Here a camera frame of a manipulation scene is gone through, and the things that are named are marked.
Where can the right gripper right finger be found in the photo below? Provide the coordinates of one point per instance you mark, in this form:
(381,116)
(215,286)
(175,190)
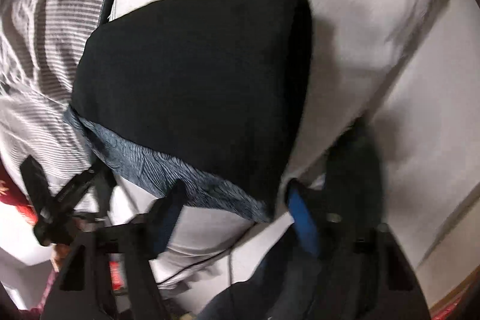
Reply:
(364,273)

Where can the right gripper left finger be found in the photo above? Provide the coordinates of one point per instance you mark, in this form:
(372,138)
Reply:
(83,288)

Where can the black and blue garment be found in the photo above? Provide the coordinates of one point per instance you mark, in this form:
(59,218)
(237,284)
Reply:
(207,92)

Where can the red blanket with gold print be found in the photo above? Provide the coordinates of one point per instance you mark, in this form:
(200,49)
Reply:
(12,195)

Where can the white striped bed sheet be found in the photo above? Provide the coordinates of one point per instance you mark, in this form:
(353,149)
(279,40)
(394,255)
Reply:
(41,44)

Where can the white pillow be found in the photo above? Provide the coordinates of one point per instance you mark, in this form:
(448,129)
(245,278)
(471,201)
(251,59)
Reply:
(356,61)

